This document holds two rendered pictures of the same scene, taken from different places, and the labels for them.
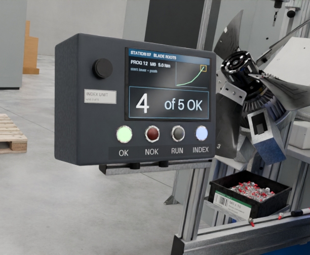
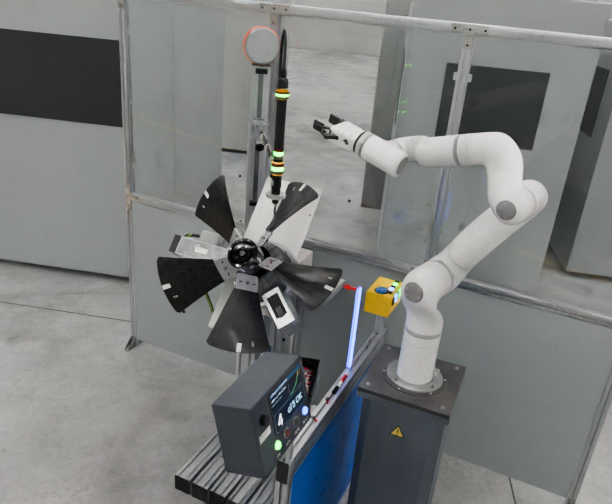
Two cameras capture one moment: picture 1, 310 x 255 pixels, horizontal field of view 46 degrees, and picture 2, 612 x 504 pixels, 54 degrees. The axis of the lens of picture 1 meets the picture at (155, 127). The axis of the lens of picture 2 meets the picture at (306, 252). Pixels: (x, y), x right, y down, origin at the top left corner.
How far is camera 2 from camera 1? 1.14 m
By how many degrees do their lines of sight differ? 33
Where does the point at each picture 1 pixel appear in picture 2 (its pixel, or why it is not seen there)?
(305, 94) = (317, 285)
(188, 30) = (75, 89)
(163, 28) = (30, 86)
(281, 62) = (267, 212)
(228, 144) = (259, 338)
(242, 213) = not seen: hidden behind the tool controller
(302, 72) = (291, 225)
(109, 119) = (270, 443)
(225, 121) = (250, 315)
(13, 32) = not seen: outside the picture
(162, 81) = (284, 399)
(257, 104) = (267, 282)
